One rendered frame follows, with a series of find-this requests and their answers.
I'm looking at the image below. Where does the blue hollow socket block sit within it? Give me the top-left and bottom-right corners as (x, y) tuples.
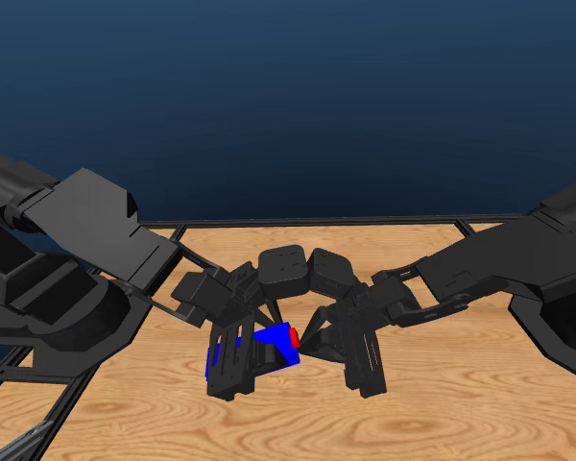
(204, 321), (301, 381)

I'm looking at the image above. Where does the black table frame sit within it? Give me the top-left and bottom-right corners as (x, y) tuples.
(0, 212), (576, 461)

